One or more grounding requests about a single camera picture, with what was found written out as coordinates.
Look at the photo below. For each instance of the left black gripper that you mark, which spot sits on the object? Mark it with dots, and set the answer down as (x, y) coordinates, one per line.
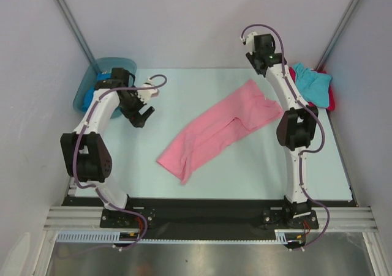
(135, 117)

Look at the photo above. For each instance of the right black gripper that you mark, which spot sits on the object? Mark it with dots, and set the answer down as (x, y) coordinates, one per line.
(254, 61)

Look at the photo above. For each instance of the pink t shirt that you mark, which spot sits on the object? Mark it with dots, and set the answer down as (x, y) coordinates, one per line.
(241, 113)

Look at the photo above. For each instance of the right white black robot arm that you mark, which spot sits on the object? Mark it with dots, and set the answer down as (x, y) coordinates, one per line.
(296, 128)

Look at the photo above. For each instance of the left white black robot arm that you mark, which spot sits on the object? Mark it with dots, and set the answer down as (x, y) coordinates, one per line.
(86, 157)

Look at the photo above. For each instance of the blue crumpled t shirt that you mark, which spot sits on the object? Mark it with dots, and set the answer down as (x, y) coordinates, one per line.
(88, 96)

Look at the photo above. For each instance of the teal plastic bin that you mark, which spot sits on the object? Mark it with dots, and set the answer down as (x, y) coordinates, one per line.
(99, 66)

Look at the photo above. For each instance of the teal folded t shirt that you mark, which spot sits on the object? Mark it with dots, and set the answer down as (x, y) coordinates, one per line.
(315, 84)

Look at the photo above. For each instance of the red folded t shirt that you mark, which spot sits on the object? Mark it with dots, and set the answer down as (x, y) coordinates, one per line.
(332, 100)

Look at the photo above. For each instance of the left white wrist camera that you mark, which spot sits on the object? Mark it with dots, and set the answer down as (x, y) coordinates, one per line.
(147, 92)

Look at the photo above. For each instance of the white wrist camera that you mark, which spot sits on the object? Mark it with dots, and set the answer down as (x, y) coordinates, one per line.
(248, 42)
(147, 92)

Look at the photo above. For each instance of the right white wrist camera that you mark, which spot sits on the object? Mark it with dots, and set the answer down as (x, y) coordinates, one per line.
(248, 42)

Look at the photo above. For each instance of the right aluminium corner post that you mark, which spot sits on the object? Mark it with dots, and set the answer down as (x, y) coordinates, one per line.
(343, 23)

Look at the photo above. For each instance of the aluminium corner post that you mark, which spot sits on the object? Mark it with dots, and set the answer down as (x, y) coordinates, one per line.
(75, 29)
(343, 23)

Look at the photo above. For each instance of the left aluminium corner post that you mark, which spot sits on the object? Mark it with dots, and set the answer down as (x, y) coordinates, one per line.
(75, 29)

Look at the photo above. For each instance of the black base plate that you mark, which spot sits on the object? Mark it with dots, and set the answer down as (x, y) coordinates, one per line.
(205, 220)

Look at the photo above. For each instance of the left slotted cable duct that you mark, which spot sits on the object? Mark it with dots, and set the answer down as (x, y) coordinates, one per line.
(100, 237)

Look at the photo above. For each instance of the slotted cable duct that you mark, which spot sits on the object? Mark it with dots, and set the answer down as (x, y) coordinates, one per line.
(100, 237)
(288, 236)

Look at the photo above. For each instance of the front aluminium rail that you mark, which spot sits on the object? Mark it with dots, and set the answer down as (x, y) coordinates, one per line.
(341, 219)

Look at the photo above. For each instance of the right slotted cable duct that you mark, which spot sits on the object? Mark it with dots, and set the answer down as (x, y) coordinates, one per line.
(288, 236)

